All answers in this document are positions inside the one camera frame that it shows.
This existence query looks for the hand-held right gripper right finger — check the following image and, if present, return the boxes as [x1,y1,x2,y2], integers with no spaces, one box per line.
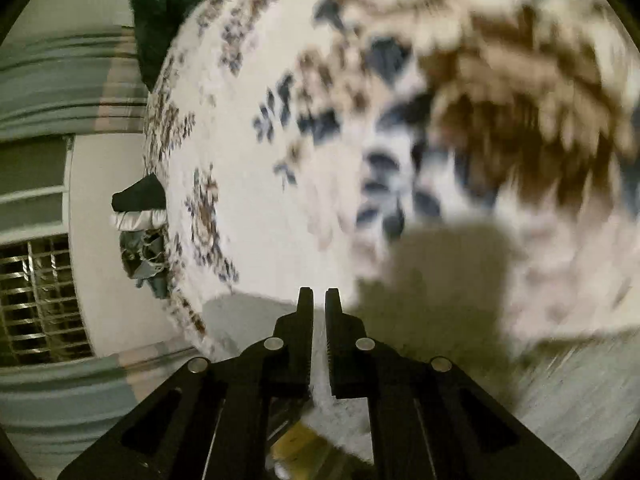
[325,287,581,480]

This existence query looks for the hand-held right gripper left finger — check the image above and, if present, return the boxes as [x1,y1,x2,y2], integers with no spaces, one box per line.
[57,287,314,480]

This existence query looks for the grey fuzzy pants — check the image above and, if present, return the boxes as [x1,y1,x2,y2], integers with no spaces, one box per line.
[202,292,631,466]

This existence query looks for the yellow object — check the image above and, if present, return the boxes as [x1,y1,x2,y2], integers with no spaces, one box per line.
[272,422,326,463]

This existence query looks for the floral printed blanket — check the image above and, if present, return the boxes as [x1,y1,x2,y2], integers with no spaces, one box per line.
[142,0,640,361]

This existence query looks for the white folded cloth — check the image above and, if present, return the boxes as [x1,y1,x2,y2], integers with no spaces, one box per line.
[110,209,168,233]

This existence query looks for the black folded cloth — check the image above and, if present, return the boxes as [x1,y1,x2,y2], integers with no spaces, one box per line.
[111,172,167,213]

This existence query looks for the grey striped curtain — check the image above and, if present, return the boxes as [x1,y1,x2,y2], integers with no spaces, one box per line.
[0,25,151,136]
[0,340,201,466]

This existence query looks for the window with metal grille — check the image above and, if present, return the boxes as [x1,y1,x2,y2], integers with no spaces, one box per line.
[0,135,96,367]

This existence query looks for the dark green cloth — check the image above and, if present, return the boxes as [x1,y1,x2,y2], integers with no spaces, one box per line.
[131,0,236,92]

